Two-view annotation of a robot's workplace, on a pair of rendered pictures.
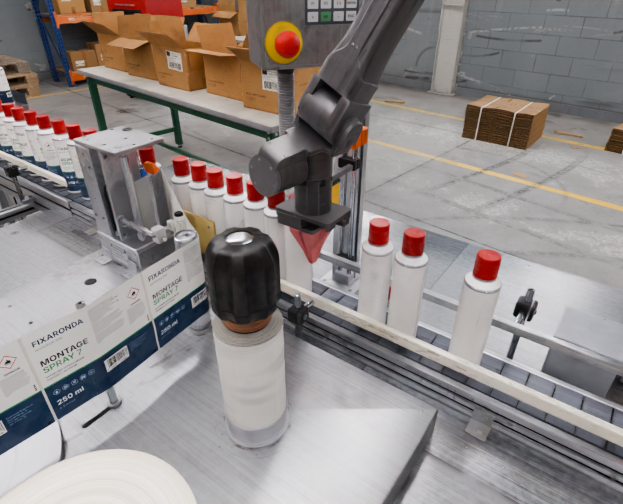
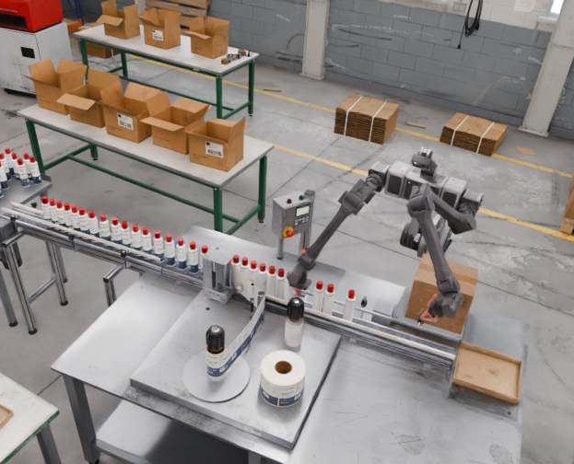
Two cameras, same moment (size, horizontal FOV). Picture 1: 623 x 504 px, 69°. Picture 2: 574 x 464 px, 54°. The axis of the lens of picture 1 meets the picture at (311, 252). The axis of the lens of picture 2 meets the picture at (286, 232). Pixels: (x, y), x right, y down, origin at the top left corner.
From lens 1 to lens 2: 2.17 m
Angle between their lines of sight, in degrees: 14
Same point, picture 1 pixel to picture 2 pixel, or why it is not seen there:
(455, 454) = (346, 347)
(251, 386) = (297, 334)
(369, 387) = (321, 332)
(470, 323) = (348, 310)
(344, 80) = (313, 255)
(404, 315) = (328, 308)
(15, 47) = not seen: outside the picture
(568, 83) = (415, 75)
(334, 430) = (314, 344)
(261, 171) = (291, 278)
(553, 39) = (400, 40)
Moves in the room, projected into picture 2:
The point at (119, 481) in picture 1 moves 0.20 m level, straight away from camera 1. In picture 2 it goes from (283, 355) to (250, 332)
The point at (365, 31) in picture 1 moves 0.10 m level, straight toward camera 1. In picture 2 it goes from (318, 245) to (322, 259)
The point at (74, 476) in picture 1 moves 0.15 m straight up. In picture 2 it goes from (273, 355) to (275, 332)
